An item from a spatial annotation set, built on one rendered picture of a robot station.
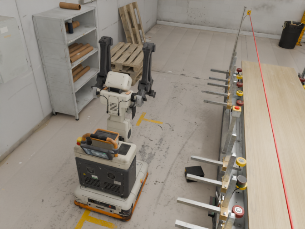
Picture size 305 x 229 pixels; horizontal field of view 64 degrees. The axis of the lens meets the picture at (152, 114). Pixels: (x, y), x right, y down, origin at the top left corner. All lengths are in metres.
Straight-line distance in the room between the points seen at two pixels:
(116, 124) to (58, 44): 1.58
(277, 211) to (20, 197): 2.54
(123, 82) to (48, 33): 1.68
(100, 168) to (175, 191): 1.05
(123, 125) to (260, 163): 1.29
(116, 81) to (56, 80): 1.76
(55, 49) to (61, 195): 1.89
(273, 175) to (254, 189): 0.25
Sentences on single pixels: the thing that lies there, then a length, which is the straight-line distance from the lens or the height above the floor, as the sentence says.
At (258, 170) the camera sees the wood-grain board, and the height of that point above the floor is 0.90.
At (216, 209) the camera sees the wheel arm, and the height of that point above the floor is 0.86.
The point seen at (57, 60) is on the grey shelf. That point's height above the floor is 0.99.
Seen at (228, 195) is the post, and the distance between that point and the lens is 1.80.
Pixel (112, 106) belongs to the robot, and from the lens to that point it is 2.29.
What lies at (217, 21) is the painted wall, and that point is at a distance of 9.34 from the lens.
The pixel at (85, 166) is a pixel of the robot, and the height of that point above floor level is 0.62.
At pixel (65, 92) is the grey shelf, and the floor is 0.49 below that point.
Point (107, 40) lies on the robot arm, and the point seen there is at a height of 1.61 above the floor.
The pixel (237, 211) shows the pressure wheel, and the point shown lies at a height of 0.90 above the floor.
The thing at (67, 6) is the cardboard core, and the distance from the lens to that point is 3.99.
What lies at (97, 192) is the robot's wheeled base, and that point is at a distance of 2.65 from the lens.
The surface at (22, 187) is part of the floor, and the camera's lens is 3.28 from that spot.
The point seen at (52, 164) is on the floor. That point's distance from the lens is 3.43.
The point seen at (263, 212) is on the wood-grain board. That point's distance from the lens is 1.93.
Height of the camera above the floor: 2.35
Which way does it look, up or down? 34 degrees down
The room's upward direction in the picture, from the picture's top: 3 degrees clockwise
